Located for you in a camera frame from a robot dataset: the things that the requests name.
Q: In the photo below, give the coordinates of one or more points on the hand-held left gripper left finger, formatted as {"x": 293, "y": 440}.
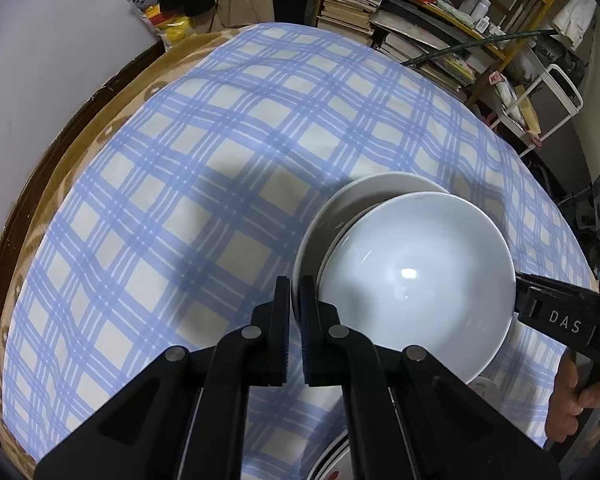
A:
{"x": 280, "y": 320}

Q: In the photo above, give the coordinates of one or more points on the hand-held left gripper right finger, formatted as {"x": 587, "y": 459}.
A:
{"x": 310, "y": 330}

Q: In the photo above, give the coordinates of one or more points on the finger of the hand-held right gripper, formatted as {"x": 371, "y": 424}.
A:
{"x": 555, "y": 310}

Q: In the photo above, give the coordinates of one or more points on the plain white bowl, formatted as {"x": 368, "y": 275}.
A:
{"x": 340, "y": 210}

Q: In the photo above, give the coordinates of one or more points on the large red patterned bowl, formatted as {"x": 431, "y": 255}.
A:
{"x": 430, "y": 240}

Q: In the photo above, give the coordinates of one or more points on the person's right hand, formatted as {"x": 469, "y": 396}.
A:
{"x": 562, "y": 400}

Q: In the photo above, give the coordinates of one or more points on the white trolley cart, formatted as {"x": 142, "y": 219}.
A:
{"x": 565, "y": 95}

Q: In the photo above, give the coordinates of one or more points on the black bag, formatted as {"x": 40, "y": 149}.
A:
{"x": 555, "y": 57}

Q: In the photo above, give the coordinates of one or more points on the blue plaid cloth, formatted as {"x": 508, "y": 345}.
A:
{"x": 180, "y": 160}

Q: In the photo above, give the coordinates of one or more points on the wooden shelf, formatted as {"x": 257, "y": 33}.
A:
{"x": 485, "y": 45}

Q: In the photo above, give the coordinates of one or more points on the green metal pole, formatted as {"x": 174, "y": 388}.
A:
{"x": 480, "y": 45}

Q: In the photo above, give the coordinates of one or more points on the pile of magazines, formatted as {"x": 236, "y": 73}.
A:
{"x": 430, "y": 50}

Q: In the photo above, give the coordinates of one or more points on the stack of brown books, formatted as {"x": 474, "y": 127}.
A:
{"x": 347, "y": 10}

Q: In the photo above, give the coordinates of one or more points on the plastic bag of toys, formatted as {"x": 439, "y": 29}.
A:
{"x": 165, "y": 15}

